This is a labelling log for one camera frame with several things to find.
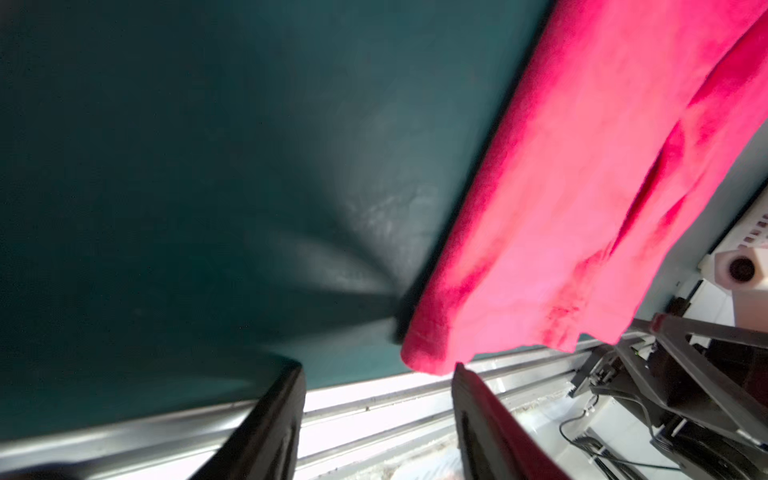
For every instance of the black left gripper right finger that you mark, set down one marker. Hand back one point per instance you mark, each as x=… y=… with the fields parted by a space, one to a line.
x=493 y=444

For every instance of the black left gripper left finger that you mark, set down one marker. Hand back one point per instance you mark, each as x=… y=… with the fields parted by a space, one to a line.
x=265 y=445

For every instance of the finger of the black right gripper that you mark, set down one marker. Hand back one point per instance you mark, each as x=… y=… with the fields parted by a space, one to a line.
x=724 y=406

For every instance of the magenta t-shirt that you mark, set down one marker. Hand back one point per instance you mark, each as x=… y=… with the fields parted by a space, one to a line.
x=626 y=120

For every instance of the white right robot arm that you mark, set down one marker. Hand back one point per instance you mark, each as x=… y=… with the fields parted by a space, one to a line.
x=742 y=272

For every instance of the white laundry basket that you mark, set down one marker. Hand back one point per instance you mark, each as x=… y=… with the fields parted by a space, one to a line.
x=749 y=230

